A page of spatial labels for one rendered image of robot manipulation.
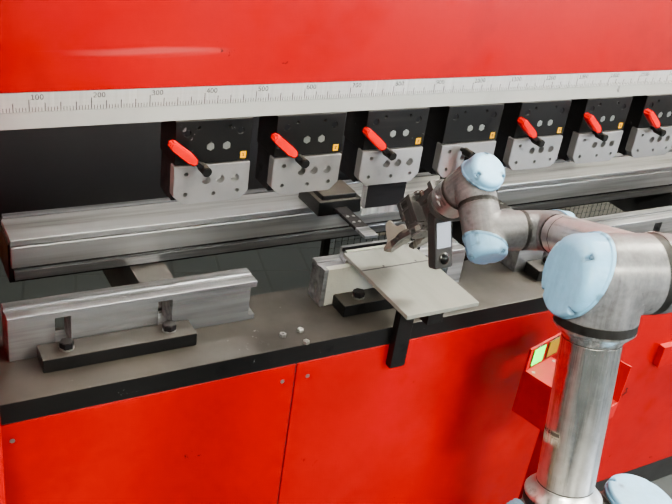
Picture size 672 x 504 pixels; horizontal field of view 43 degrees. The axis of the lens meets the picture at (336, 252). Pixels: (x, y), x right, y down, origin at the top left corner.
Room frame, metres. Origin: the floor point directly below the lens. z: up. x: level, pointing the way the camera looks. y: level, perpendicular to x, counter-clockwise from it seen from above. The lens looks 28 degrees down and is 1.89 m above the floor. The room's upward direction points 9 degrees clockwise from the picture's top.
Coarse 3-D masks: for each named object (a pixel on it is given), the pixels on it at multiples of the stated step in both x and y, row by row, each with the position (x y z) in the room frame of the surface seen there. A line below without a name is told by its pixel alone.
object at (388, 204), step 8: (384, 184) 1.71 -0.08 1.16; (392, 184) 1.72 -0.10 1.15; (400, 184) 1.73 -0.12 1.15; (368, 192) 1.69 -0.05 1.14; (376, 192) 1.70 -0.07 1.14; (384, 192) 1.71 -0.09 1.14; (392, 192) 1.72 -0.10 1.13; (400, 192) 1.73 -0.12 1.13; (368, 200) 1.69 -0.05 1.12; (376, 200) 1.70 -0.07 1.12; (384, 200) 1.71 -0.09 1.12; (392, 200) 1.72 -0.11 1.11; (400, 200) 1.73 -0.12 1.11; (368, 208) 1.70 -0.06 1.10; (376, 208) 1.71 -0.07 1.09; (384, 208) 1.72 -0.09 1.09; (392, 208) 1.74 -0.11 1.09
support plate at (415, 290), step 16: (352, 256) 1.65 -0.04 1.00; (368, 256) 1.66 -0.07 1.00; (384, 256) 1.67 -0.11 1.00; (400, 256) 1.68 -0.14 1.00; (416, 256) 1.69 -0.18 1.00; (368, 272) 1.59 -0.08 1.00; (384, 272) 1.60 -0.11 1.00; (400, 272) 1.61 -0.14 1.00; (416, 272) 1.62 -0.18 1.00; (432, 272) 1.63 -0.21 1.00; (384, 288) 1.53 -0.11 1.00; (400, 288) 1.54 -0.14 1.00; (416, 288) 1.55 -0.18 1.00; (432, 288) 1.56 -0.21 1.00; (448, 288) 1.57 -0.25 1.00; (400, 304) 1.48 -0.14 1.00; (416, 304) 1.48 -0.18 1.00; (432, 304) 1.49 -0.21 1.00; (448, 304) 1.50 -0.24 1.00; (464, 304) 1.51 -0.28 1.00
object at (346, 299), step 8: (336, 296) 1.63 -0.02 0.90; (344, 296) 1.63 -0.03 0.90; (368, 296) 1.65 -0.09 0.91; (376, 296) 1.65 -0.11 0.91; (336, 304) 1.62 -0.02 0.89; (344, 304) 1.60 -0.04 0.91; (352, 304) 1.60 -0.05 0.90; (360, 304) 1.61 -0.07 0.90; (368, 304) 1.62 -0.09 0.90; (376, 304) 1.63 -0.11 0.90; (384, 304) 1.65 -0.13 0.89; (344, 312) 1.59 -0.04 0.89; (352, 312) 1.60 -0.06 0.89; (360, 312) 1.61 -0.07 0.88; (368, 312) 1.62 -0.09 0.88
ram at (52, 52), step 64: (0, 0) 1.26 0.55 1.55; (64, 0) 1.31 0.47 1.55; (128, 0) 1.37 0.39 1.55; (192, 0) 1.43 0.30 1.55; (256, 0) 1.49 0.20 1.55; (320, 0) 1.56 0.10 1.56; (384, 0) 1.63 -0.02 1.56; (448, 0) 1.71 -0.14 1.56; (512, 0) 1.80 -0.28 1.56; (576, 0) 1.89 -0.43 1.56; (640, 0) 2.00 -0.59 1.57; (0, 64) 1.26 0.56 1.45; (64, 64) 1.31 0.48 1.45; (128, 64) 1.37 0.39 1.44; (192, 64) 1.43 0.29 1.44; (256, 64) 1.49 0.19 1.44; (320, 64) 1.57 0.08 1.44; (384, 64) 1.64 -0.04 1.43; (448, 64) 1.73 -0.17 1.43; (512, 64) 1.82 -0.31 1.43; (576, 64) 1.92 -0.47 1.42; (640, 64) 2.03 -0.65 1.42; (0, 128) 1.26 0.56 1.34
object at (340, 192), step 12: (312, 192) 1.90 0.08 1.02; (324, 192) 1.88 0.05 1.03; (336, 192) 1.89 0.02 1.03; (348, 192) 1.90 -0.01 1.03; (312, 204) 1.87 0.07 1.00; (324, 204) 1.85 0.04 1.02; (336, 204) 1.87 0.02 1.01; (348, 204) 1.89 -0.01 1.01; (348, 216) 1.83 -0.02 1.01; (360, 228) 1.78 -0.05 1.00
